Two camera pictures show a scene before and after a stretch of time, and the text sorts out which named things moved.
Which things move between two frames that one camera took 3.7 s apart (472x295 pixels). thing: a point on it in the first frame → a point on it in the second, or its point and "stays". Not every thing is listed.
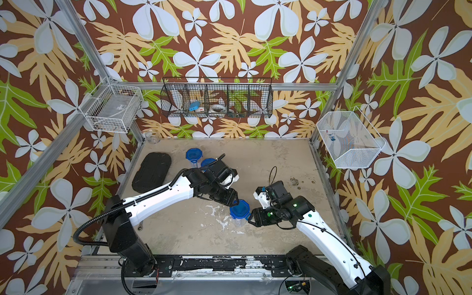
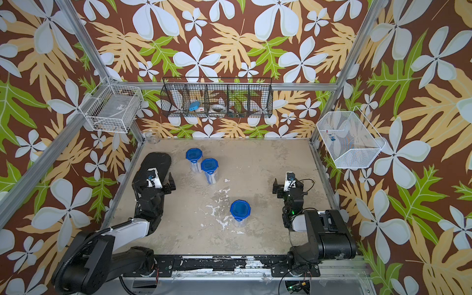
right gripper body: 268,216 → 281,191
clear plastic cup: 195,165 stays
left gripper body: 226,196 → 166,189
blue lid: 193,154 stays
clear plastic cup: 239,222 stays
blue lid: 208,161 stays
